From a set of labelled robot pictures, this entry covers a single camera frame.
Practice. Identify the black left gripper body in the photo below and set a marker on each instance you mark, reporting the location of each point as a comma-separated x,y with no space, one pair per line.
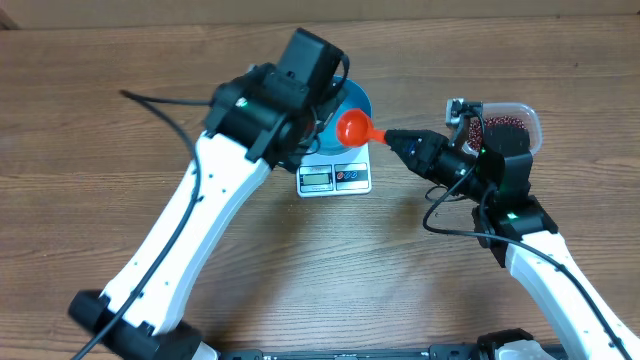
311,116

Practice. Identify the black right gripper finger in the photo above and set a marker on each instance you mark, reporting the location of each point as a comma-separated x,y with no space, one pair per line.
417,157
414,139

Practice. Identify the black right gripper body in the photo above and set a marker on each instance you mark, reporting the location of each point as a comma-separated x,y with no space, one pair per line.
450,166

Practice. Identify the red plastic measuring scoop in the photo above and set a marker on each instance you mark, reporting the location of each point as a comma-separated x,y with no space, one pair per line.
355,128

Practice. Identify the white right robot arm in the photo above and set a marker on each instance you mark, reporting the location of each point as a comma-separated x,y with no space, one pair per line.
522,236

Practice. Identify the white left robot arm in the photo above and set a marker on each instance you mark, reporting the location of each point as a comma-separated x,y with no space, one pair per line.
139,313

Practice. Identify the blue metal bowl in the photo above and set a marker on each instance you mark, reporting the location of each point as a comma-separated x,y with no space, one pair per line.
355,97

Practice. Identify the white digital kitchen scale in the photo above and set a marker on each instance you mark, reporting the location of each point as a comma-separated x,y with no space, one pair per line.
347,173

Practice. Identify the red beans in container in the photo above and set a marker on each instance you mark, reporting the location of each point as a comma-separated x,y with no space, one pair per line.
475,136

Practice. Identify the clear plastic bean container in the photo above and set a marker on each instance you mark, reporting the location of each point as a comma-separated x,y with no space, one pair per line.
517,115

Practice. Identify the beige cardboard back panel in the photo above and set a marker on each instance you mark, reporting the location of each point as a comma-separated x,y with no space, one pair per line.
69,14

